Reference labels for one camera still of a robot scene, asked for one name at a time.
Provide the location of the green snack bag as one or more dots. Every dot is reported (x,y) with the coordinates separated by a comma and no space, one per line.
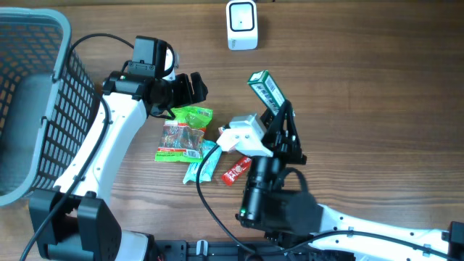
(182,137)

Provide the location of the green white carton box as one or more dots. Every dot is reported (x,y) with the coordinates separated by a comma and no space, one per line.
(263,84)

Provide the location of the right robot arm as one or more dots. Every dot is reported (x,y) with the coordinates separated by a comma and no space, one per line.
(277,201)

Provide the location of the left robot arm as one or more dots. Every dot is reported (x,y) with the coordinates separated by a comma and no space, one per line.
(72,220)

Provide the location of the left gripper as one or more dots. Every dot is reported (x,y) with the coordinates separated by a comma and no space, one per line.
(186,96)

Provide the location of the mint green pack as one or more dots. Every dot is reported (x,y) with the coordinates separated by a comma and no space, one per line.
(209,166)

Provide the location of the dark grey plastic basket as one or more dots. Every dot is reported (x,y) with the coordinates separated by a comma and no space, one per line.
(47,100)

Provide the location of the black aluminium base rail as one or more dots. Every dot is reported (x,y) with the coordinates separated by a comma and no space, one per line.
(180,250)

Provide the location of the white barcode scanner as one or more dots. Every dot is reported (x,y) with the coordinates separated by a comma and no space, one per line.
(242,27)

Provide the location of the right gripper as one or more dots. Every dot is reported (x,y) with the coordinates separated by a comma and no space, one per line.
(281,145)

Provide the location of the red Nescafe stick sachet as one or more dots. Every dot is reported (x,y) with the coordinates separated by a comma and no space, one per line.
(239,168)

